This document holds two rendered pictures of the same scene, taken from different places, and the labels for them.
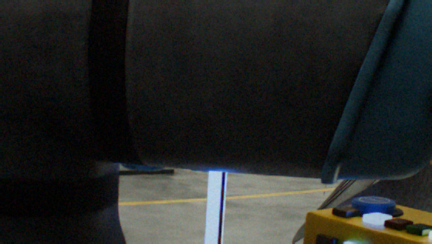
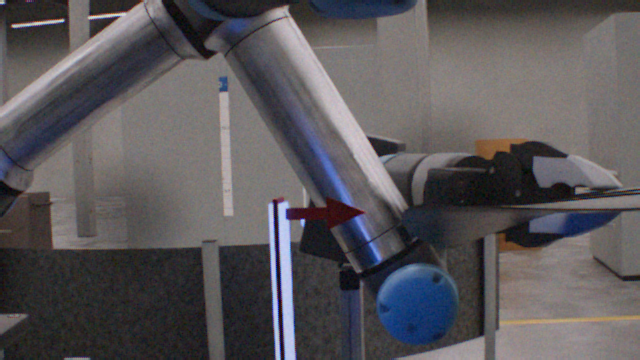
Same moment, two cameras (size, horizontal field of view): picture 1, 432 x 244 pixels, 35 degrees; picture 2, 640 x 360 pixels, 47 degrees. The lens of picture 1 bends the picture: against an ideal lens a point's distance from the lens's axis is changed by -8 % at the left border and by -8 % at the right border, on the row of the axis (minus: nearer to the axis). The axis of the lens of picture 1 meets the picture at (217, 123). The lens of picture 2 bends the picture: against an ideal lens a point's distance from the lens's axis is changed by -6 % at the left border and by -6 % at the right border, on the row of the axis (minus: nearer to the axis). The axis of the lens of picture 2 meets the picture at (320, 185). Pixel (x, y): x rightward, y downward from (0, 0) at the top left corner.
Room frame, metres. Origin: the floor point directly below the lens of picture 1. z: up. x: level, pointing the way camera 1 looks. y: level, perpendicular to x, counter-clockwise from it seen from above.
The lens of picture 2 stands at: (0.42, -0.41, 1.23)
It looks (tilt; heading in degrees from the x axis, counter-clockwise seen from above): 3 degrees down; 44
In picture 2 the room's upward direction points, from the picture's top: 2 degrees counter-clockwise
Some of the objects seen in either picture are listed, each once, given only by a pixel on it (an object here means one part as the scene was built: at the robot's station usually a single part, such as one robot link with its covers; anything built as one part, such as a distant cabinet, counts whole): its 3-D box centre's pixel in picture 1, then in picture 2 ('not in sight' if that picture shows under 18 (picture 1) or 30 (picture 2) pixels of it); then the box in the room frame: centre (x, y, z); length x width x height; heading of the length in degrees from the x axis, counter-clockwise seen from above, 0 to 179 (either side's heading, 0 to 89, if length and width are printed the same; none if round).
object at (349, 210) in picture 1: (345, 211); not in sight; (0.57, -0.11, 1.08); 0.02 x 0.02 x 0.01; 35
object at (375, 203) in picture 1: (373, 208); not in sight; (0.59, -0.14, 1.08); 0.04 x 0.04 x 0.02
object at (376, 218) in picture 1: (377, 218); not in sight; (0.55, -0.13, 1.08); 0.02 x 0.02 x 0.01; 35
